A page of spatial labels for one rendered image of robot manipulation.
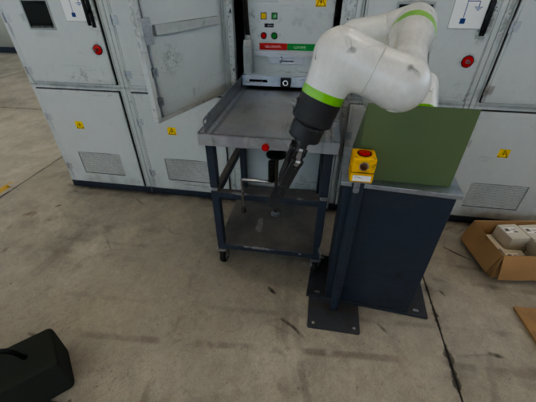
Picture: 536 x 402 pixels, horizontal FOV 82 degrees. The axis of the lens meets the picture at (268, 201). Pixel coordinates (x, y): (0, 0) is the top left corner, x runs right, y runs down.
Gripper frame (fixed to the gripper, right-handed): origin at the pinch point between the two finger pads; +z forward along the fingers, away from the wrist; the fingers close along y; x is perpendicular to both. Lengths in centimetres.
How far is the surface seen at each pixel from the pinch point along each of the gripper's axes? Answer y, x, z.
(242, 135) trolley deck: -60, -14, 11
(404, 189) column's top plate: -37, 51, -1
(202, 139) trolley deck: -61, -30, 19
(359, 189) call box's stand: -33.9, 33.8, 4.4
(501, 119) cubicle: -111, 119, -34
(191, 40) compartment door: -102, -53, -11
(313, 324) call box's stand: -32, 50, 79
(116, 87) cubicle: -137, -102, 39
